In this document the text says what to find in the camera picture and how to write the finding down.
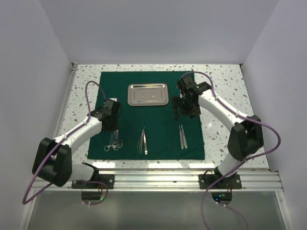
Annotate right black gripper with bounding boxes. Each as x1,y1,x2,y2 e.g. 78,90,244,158
172,95,201,120

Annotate steel ring-handled scissors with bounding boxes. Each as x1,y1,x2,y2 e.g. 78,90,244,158
104,133,119,151

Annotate thin steel tweezers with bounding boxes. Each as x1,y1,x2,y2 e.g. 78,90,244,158
137,128,145,151
137,129,144,154

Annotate dark green surgical cloth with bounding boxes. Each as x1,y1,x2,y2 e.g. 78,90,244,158
88,71,205,160

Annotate broad steel tweezers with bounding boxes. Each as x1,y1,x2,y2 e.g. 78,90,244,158
143,129,148,155

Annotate steel scalpel handle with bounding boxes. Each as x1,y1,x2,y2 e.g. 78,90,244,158
181,125,188,149
179,125,184,150

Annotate stainless steel instrument tray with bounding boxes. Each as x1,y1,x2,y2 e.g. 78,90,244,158
127,83,169,106

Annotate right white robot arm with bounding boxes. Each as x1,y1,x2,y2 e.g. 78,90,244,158
172,75,264,188

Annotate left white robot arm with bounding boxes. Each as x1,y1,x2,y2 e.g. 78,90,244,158
32,98,121,188

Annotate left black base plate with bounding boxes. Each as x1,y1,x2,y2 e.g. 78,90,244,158
71,174,115,189

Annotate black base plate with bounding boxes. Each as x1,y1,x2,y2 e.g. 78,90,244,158
71,174,115,189
198,170,242,190

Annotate aluminium front rail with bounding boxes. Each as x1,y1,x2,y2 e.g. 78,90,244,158
31,169,285,192

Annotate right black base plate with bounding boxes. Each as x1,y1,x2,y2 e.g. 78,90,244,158
198,170,242,190

